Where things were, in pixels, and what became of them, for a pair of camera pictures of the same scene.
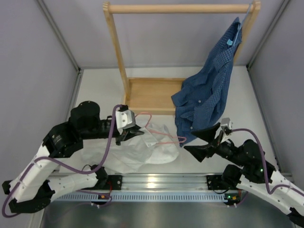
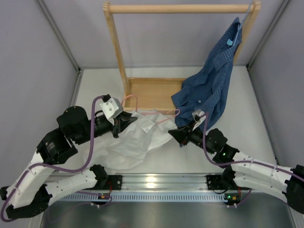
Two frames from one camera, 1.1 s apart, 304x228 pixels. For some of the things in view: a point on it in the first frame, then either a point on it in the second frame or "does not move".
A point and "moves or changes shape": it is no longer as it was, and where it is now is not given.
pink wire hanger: x=161 y=133 to x=151 y=113
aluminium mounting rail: x=167 y=182 does not move
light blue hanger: x=241 y=26 does not move
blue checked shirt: x=201 y=102 does not move
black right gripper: x=200 y=152 to x=183 y=135
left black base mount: x=114 y=182 does not move
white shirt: x=155 y=144 moves or changes shape
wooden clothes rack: x=154 y=96 does not move
